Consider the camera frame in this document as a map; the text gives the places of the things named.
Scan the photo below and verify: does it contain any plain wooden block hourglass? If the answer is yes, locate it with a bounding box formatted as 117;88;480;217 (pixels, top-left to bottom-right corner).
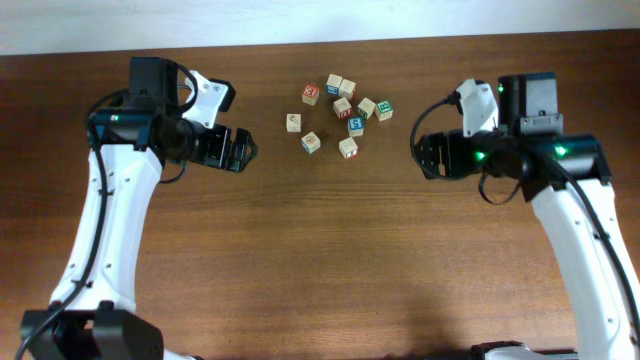
338;79;356;100

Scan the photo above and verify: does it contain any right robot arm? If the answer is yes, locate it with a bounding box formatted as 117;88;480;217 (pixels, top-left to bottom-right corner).
409;72;639;359

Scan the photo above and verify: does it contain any wooden block blue D side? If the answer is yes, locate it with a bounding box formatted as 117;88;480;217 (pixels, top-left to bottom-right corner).
301;132;321;154

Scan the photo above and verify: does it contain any wooden block blue S top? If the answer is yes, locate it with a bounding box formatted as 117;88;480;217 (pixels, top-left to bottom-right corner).
347;116;364;137

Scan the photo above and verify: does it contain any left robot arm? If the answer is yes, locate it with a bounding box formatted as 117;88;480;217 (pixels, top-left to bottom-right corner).
17;57;258;360

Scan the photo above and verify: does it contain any wooden block red top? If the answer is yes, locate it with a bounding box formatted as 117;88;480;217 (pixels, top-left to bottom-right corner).
301;84;320;106

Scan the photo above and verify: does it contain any wooden block Y red side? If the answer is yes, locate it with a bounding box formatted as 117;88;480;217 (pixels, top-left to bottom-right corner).
332;97;352;119

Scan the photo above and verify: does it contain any wooden block green side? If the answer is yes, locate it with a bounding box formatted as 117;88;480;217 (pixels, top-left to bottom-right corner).
357;98;376;120

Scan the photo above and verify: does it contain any wooden block green B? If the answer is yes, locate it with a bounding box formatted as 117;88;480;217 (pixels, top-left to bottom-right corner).
375;100;394;122

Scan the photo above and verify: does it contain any wooden block letter K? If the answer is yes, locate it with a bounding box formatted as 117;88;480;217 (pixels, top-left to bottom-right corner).
286;114;302;133

